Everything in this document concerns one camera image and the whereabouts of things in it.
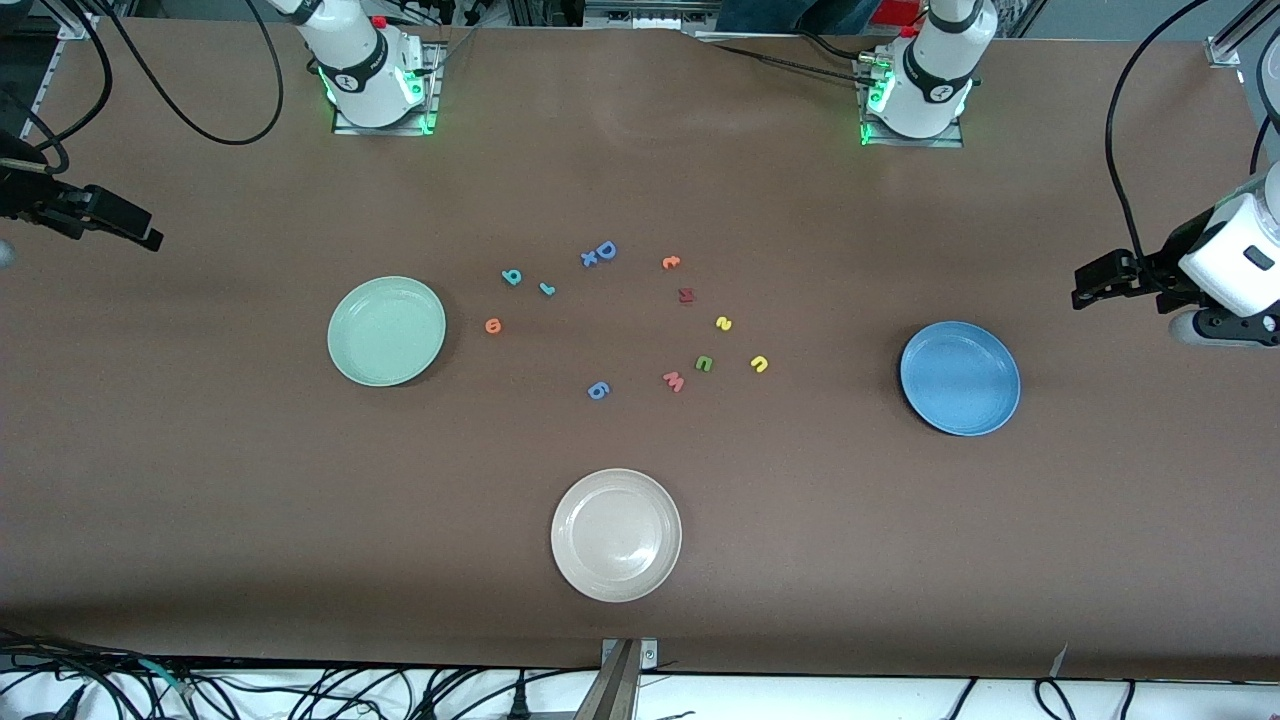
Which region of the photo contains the metal table edge bracket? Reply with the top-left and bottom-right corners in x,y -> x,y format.
600,638 -> 659,671

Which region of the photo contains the person in blue jeans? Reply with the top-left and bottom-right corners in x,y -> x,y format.
715,0 -> 851,33

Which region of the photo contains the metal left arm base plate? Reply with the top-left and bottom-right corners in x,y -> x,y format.
858,50 -> 966,149

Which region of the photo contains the mint green plate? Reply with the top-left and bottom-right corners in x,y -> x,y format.
327,276 -> 447,388

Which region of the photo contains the beige plate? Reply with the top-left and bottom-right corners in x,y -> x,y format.
550,468 -> 683,604

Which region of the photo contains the aluminium frame profile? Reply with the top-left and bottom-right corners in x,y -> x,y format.
35,10 -> 101,113
1205,0 -> 1280,69

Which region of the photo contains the blue plate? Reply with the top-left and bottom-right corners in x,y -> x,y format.
899,320 -> 1022,438

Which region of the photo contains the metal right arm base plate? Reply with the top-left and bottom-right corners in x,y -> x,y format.
332,40 -> 441,136

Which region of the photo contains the dark metal post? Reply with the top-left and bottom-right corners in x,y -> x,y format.
575,640 -> 641,720

